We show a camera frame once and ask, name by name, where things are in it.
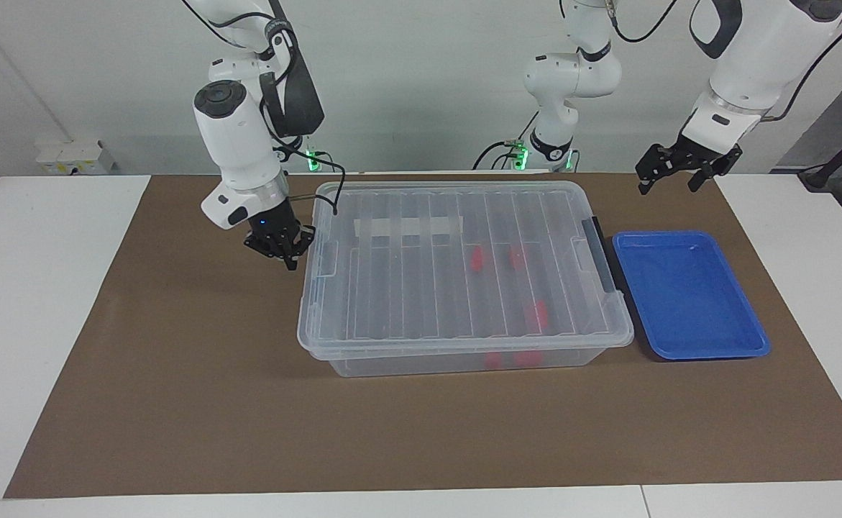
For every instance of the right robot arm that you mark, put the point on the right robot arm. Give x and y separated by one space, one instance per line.
237 137

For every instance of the blue plastic tray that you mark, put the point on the blue plastic tray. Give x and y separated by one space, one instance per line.
690 295

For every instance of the clear plastic storage box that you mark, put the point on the clear plastic storage box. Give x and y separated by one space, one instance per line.
406 363

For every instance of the white power strip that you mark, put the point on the white power strip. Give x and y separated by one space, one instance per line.
75 157

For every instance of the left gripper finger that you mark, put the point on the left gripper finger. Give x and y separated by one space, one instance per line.
719 167
652 167

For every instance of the black stand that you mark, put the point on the black stand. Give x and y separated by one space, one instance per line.
841 155

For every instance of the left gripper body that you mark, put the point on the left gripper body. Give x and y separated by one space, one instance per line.
695 152

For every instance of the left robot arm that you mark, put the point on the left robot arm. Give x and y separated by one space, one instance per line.
751 65

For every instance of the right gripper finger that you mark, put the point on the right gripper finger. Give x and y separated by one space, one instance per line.
268 250
304 239

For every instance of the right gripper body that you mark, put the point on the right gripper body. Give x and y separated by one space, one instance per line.
271 219

